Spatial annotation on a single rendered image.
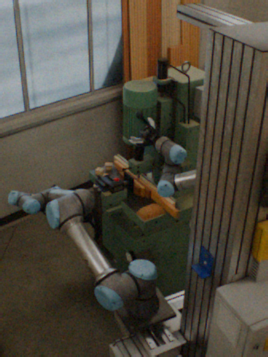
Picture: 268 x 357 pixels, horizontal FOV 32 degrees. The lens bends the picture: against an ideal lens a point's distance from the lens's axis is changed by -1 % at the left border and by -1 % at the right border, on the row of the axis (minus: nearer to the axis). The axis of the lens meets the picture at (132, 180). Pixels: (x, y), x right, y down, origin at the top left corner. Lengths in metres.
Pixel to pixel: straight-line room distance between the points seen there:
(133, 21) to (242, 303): 2.71
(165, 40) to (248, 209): 2.81
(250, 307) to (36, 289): 2.06
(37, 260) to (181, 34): 2.25
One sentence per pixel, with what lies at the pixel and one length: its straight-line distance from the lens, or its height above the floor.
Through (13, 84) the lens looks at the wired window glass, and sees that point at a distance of 3.61.
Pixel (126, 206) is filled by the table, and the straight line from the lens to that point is 2.56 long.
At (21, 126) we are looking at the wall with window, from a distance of 3.66.
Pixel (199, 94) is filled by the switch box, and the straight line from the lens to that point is 2.51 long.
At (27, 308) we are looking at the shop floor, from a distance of 3.29.
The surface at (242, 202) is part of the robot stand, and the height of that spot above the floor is 1.56.
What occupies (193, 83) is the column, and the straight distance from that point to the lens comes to 2.51.
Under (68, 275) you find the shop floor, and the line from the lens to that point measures 3.47.
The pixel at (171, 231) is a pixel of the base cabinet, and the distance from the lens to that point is 2.75.
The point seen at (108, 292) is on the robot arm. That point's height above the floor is 1.03.
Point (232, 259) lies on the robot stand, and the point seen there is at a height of 1.34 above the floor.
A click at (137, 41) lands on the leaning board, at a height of 1.31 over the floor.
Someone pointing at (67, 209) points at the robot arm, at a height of 1.21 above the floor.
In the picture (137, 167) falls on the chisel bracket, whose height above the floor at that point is 1.05.
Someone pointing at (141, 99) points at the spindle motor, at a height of 1.47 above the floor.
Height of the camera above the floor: 2.38
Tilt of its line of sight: 32 degrees down
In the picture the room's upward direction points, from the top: 1 degrees clockwise
